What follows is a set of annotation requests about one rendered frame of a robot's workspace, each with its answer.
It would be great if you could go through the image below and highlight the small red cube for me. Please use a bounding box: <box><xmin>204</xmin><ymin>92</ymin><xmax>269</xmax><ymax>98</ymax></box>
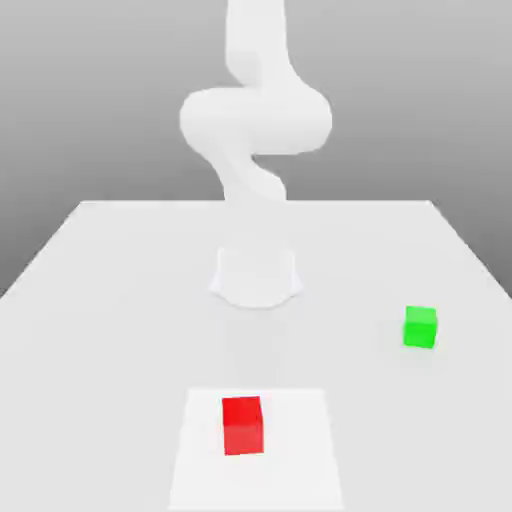
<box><xmin>221</xmin><ymin>395</ymin><xmax>266</xmax><ymax>457</ymax></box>

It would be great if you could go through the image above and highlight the small green cube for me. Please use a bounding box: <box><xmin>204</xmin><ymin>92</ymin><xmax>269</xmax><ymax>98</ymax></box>
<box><xmin>402</xmin><ymin>305</ymin><xmax>438</xmax><ymax>350</ymax></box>

